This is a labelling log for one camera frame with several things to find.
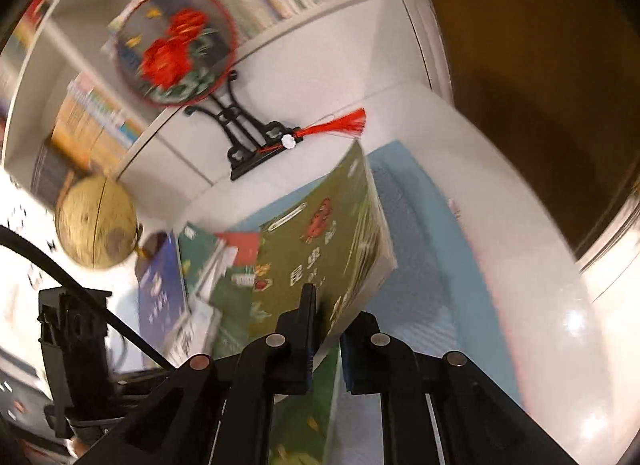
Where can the red storybook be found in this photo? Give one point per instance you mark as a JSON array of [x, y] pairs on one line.
[[245, 245]]

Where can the yellow globe with brown base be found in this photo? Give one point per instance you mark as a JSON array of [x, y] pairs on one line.
[[92, 222]]

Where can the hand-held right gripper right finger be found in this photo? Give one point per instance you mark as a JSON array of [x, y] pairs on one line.
[[357, 355]]

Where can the olive green insect book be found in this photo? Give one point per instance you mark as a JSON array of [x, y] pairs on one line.
[[320, 245]]

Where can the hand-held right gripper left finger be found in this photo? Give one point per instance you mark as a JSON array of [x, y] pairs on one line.
[[295, 340]]

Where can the white bookshelf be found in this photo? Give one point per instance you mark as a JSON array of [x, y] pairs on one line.
[[320, 17]]

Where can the dark green book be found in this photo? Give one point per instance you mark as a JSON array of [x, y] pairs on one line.
[[235, 305]]

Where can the round red flower fan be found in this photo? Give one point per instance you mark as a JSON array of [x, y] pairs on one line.
[[175, 50]]

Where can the row of dark shelf books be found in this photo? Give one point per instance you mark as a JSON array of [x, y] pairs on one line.
[[50, 175]]

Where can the red tassel with white bead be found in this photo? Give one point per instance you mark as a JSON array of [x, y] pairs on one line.
[[345, 122]]

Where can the blue fable book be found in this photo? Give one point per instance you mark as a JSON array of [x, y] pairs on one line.
[[160, 290]]

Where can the teal book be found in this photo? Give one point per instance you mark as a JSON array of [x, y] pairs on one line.
[[195, 250]]

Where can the light blue mat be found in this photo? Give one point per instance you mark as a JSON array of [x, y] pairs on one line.
[[425, 295]]

